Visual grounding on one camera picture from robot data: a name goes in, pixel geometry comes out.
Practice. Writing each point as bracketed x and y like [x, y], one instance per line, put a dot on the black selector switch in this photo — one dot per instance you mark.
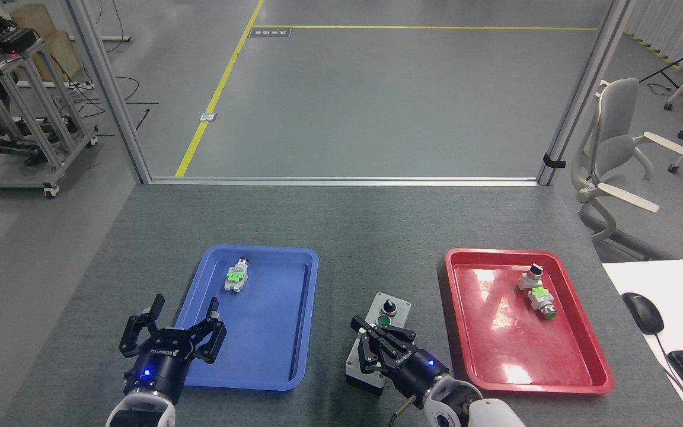
[532, 276]

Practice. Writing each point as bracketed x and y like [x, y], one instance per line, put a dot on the grey office chair with armrests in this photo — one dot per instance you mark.
[656, 213]

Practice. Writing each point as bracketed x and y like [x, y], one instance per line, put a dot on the red plastic tray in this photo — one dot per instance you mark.
[495, 344]

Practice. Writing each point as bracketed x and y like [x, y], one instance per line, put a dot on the green push button switch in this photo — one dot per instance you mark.
[542, 299]

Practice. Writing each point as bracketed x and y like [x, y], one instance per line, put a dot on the silver floor socket plate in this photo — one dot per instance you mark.
[208, 116]

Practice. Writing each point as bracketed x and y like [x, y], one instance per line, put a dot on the cardboard box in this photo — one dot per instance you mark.
[60, 53]

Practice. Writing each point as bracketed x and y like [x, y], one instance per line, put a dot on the silver frame rail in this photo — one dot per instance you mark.
[341, 181]

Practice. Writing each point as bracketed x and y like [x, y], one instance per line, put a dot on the aluminium frame cart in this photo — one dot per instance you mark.
[36, 118]

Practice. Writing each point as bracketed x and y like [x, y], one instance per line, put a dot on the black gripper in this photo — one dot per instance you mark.
[418, 370]
[160, 370]

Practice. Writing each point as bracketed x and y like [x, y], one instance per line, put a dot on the dark floor label sign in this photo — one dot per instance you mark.
[270, 32]

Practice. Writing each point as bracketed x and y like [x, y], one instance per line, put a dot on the grey control box with buttons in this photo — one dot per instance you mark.
[398, 314]

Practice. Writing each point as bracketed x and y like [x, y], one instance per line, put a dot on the silver frame post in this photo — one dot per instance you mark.
[110, 95]
[581, 95]

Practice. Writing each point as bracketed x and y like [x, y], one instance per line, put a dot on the white curtain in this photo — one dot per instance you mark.
[673, 21]

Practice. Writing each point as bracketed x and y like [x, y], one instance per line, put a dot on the black clip on post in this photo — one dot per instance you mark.
[554, 161]

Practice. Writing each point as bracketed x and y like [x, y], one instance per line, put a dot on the black computer mouse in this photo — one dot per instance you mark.
[642, 313]

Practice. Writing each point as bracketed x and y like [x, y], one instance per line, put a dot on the red push button switch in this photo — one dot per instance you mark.
[236, 277]

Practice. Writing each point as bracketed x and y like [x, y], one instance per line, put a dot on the blue plastic tray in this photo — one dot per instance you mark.
[270, 332]

